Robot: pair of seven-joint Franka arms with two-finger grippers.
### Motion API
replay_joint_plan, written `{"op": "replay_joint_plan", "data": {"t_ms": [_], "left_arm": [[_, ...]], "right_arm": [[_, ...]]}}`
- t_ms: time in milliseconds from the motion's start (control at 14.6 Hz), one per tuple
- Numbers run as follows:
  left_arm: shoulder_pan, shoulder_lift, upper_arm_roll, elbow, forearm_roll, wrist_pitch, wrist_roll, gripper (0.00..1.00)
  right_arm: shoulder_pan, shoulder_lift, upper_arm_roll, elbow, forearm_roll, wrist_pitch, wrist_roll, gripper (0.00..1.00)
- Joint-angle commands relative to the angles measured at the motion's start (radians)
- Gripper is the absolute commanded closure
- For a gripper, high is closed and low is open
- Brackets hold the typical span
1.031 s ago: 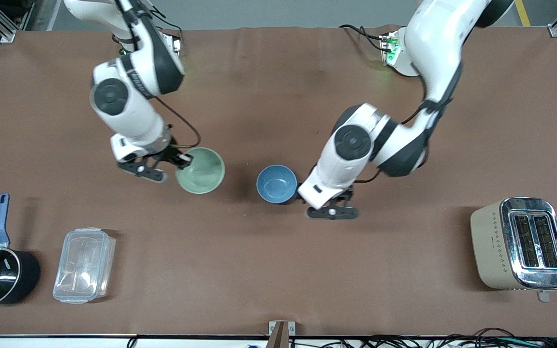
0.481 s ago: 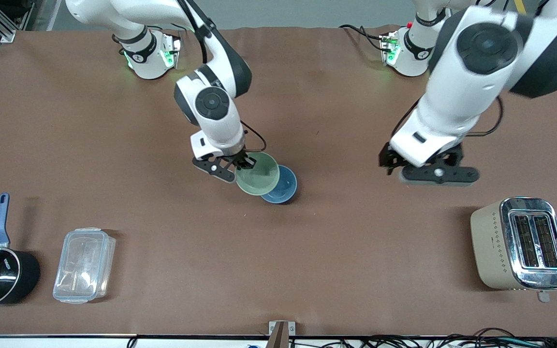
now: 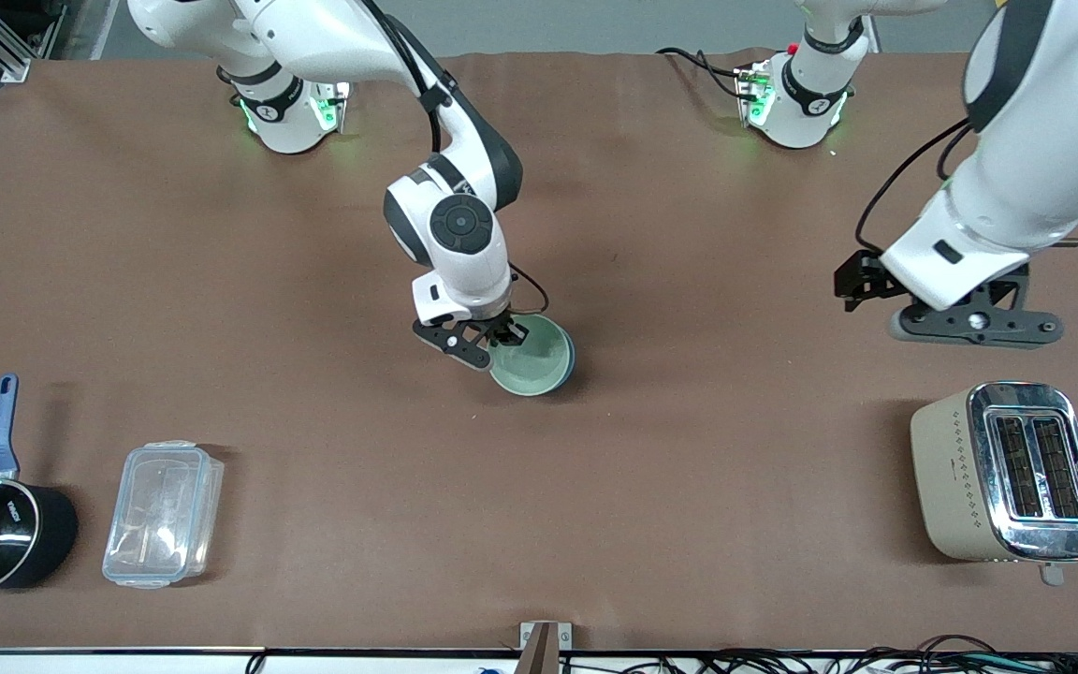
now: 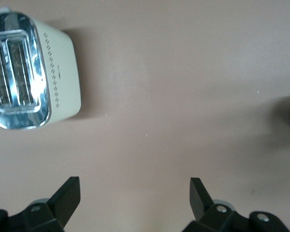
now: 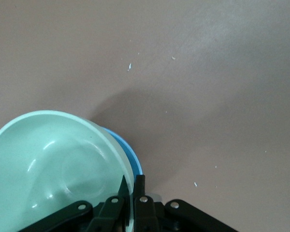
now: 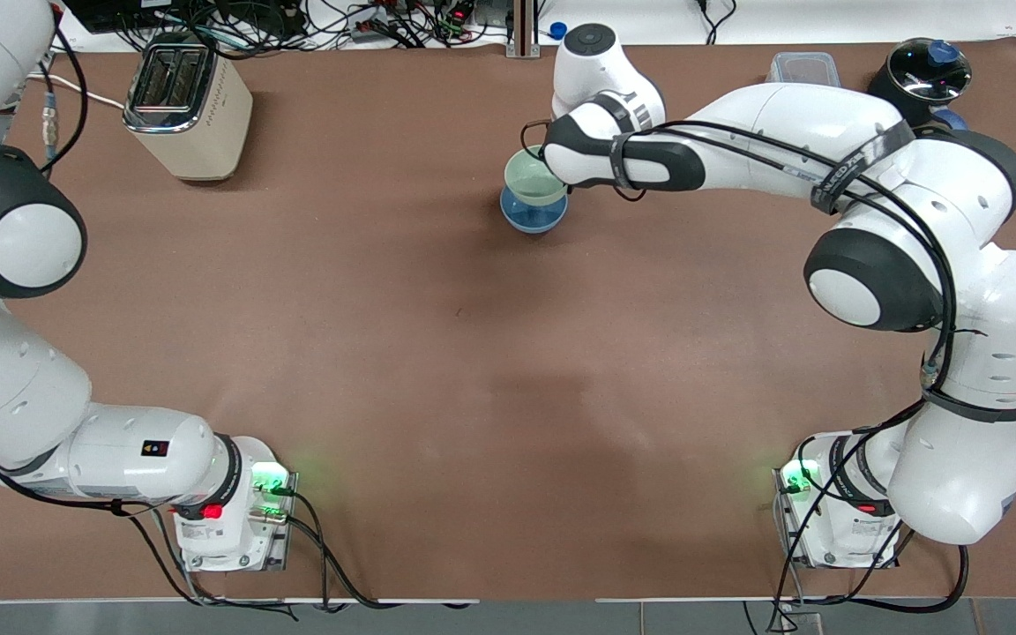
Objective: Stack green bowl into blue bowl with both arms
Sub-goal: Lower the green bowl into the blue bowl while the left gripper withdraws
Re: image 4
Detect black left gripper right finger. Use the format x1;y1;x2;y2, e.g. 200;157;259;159
183;177;290;232

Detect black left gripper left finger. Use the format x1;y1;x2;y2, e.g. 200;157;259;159
0;176;81;232

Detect brown table cover mat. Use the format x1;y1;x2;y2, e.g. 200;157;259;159
0;0;290;232

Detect cream and chrome toaster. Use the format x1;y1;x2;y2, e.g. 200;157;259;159
0;6;82;131

